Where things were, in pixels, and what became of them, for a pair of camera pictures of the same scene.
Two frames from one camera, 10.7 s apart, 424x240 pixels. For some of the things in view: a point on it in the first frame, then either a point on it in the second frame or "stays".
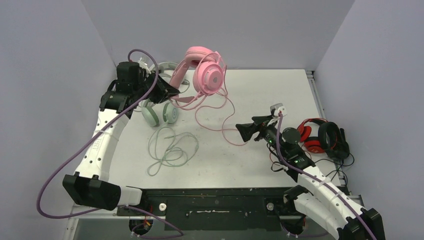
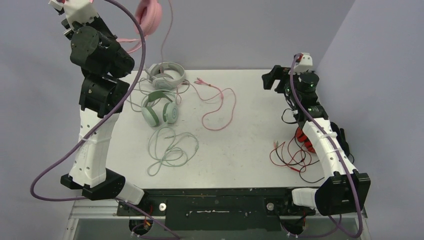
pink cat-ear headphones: x=204 y=73 to x=149 y=14
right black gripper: x=259 y=127 to x=276 y=78
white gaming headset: x=160 y=68 stays
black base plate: x=215 y=209 stays
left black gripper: x=164 y=91 to x=96 y=23
